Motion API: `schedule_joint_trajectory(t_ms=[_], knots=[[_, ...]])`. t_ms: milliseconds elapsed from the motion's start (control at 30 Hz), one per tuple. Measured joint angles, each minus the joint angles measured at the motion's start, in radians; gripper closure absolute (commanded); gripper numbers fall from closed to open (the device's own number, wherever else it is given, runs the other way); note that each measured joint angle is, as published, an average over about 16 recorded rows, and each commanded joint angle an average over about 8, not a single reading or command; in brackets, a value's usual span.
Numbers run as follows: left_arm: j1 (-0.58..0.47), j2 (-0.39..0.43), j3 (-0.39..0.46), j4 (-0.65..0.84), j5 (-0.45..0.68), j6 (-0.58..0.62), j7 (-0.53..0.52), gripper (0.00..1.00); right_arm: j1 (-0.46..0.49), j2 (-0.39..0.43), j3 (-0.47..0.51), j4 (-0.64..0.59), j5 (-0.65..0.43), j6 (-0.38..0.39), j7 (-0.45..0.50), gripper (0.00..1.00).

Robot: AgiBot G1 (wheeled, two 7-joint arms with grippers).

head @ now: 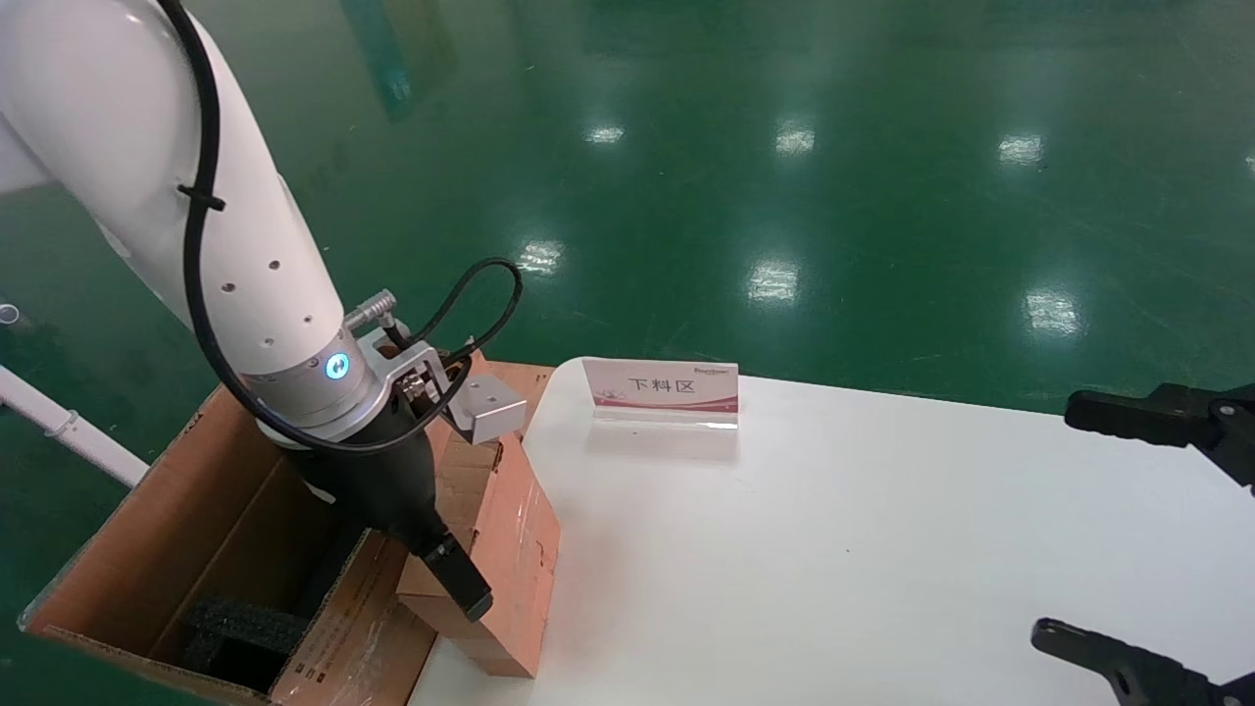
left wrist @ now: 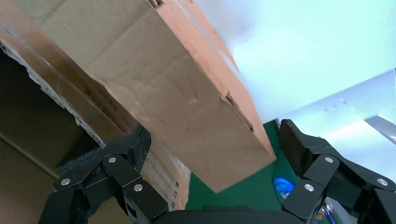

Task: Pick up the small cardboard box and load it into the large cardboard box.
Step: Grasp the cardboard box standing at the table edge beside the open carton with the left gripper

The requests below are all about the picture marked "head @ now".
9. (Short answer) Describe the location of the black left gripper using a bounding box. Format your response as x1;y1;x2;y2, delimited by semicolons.
289;414;494;625

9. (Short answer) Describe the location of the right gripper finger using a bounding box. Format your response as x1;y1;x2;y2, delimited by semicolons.
1031;618;1255;706
1065;382;1255;488

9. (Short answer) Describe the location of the small cardboard box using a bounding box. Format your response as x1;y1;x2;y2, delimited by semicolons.
397;422;562;680

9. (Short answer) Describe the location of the large open cardboard box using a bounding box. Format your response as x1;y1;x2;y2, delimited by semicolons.
18;338;491;706

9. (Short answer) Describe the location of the black foam insert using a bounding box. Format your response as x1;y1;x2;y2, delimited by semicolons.
176;593;310;687

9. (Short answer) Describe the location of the acrylic sign with red print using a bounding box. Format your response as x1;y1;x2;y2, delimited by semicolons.
581;357;740;430

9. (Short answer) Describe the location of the grey wrist camera housing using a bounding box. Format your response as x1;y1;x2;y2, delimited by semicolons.
358;328;527;444

